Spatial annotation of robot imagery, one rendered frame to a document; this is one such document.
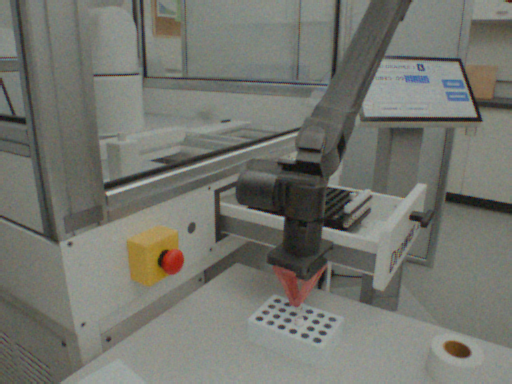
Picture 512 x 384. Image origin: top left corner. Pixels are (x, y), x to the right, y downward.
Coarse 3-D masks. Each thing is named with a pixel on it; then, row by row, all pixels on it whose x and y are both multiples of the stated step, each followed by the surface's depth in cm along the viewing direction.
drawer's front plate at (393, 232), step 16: (416, 192) 78; (400, 208) 69; (416, 208) 77; (384, 224) 63; (400, 224) 66; (416, 224) 81; (384, 240) 61; (400, 240) 69; (384, 256) 62; (384, 272) 63
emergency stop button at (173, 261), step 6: (168, 252) 60; (174, 252) 60; (180, 252) 61; (168, 258) 59; (174, 258) 60; (180, 258) 61; (168, 264) 59; (174, 264) 60; (180, 264) 61; (168, 270) 60; (174, 270) 60
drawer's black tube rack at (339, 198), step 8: (328, 192) 87; (336, 192) 86; (344, 192) 86; (352, 192) 87; (328, 200) 82; (336, 200) 82; (344, 200) 82; (256, 208) 85; (280, 208) 77; (328, 208) 78; (336, 208) 77; (368, 208) 85; (328, 216) 73; (336, 216) 73; (360, 216) 81; (328, 224) 77; (336, 224) 73; (352, 224) 77
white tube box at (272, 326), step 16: (272, 304) 64; (288, 304) 65; (256, 320) 61; (272, 320) 60; (288, 320) 61; (304, 320) 62; (320, 320) 60; (336, 320) 60; (256, 336) 60; (272, 336) 58; (288, 336) 57; (304, 336) 58; (320, 336) 57; (336, 336) 59; (288, 352) 58; (304, 352) 56; (320, 352) 55; (320, 368) 55
